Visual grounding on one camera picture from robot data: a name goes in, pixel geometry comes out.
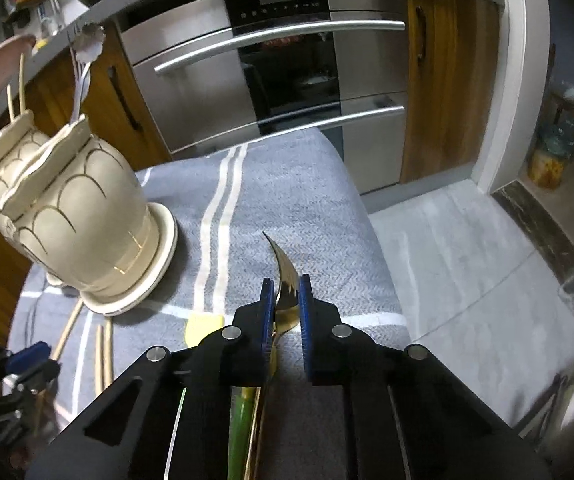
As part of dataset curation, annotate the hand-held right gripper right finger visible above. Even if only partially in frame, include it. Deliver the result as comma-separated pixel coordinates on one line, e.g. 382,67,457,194
297,274,552,480

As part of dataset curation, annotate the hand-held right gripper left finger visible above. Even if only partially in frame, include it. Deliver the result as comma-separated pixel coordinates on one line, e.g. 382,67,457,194
27,277,278,480

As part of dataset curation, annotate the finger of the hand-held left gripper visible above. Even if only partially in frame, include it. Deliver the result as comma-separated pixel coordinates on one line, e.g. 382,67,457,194
0,391,38,443
4,341,62,391

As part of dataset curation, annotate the gold fork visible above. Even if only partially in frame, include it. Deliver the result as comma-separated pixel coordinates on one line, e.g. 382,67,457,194
249,231,302,480

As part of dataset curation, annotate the yellow fork with green handle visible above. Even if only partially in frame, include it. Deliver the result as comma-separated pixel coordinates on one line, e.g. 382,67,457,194
185,314,278,480

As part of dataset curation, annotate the cream ceramic utensil holder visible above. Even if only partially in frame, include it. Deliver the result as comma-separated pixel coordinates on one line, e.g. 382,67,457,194
0,110,178,316

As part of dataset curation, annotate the silver fork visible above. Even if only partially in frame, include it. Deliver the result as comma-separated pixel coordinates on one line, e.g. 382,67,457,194
67,27,92,123

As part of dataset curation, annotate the grey striped cloth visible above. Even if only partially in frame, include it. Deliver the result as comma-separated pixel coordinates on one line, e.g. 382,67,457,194
7,127,410,480

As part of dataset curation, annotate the narrow wooden cabinet door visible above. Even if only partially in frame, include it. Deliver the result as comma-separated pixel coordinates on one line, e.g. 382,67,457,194
399,0,505,186

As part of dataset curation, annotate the yellow jar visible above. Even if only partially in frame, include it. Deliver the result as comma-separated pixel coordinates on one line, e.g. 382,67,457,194
527,125,574,191

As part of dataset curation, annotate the stainless steel oven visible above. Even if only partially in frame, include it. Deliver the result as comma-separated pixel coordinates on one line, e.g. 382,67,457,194
117,0,410,196

